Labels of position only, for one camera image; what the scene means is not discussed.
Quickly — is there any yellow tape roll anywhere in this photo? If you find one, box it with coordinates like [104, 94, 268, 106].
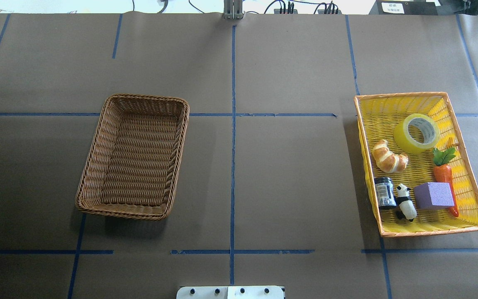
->
[393, 113, 440, 154]

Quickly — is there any brown wicker basket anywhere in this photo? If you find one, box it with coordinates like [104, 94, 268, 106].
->
[75, 93, 190, 221]

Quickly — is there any yellow woven basket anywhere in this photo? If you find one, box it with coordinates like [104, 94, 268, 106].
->
[354, 92, 478, 237]

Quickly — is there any toy croissant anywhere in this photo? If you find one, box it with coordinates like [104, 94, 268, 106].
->
[372, 139, 409, 173]

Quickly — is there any panda figurine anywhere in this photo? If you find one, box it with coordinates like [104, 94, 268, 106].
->
[395, 184, 417, 222]

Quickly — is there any purple foam block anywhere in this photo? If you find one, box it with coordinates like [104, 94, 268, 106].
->
[413, 182, 455, 210]

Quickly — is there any black box with label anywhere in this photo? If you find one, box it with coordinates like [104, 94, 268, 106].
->
[368, 0, 438, 15]

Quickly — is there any toy carrot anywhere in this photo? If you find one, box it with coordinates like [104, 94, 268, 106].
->
[432, 147, 459, 217]

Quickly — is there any aluminium frame post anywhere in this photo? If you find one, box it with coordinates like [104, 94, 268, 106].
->
[223, 0, 244, 20]

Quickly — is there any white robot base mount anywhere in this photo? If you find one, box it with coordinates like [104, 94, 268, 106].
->
[176, 285, 286, 299]

